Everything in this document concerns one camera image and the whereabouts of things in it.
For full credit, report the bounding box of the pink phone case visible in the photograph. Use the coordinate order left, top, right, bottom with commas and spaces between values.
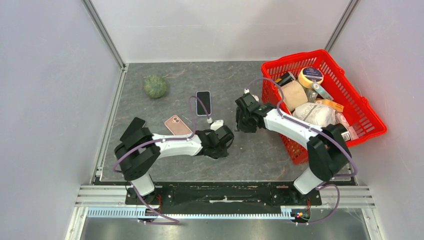
164, 115, 192, 136

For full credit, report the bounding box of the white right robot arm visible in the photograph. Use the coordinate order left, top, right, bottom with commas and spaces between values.
235, 93, 352, 205

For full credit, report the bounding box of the orange small box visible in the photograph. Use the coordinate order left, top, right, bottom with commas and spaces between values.
314, 99, 345, 113

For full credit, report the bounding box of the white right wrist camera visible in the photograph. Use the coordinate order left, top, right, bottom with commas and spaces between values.
244, 88, 259, 102

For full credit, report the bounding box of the black mounting base plate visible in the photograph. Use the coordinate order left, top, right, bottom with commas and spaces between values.
144, 181, 322, 214

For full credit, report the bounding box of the white wrapped package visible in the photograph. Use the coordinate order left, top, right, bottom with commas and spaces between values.
292, 102, 337, 127

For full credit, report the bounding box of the green felt ball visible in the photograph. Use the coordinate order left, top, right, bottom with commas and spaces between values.
143, 74, 168, 99

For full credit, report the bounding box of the lilac phone case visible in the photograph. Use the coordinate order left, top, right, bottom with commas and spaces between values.
195, 90, 213, 117

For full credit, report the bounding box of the grey slotted cable duct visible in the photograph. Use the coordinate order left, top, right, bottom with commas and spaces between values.
86, 207, 293, 220

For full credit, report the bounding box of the black yellow tool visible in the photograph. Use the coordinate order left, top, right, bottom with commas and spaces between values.
275, 71, 296, 87

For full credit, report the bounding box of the red plastic basket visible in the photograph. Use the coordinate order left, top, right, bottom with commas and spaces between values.
261, 49, 388, 148

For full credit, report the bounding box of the black smartphone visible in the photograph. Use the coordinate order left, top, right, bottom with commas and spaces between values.
196, 91, 212, 116
119, 117, 146, 142

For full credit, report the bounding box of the yellow masking tape roll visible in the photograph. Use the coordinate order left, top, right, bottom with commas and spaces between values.
297, 66, 324, 89

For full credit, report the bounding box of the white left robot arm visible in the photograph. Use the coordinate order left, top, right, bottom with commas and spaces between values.
114, 125, 234, 204

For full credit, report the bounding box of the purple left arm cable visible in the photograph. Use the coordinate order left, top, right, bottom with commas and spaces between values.
112, 96, 181, 225

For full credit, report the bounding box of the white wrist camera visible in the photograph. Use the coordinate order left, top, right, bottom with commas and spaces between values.
209, 119, 224, 131
244, 88, 259, 102

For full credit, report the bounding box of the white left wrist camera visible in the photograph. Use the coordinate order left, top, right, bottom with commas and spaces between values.
209, 119, 224, 131

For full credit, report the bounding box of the teal white small packet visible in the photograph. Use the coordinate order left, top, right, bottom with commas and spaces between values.
311, 82, 334, 101

